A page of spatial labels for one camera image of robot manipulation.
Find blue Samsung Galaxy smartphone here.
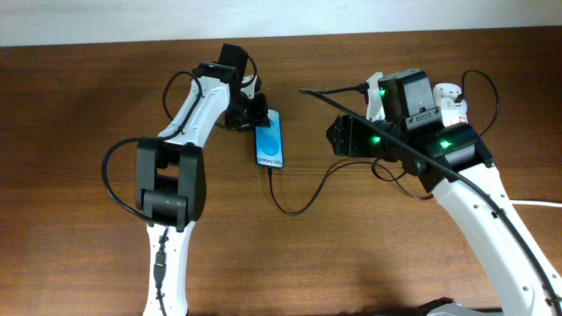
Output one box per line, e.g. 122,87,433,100
255,109,285,169

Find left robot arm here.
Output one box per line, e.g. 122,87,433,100
135,44,270,315

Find white USB charger adapter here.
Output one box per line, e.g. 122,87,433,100
433,83,467,116

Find white power strip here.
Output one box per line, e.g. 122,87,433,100
433,83,468,127

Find white power strip cord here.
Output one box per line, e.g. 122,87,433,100
508,199,562,209

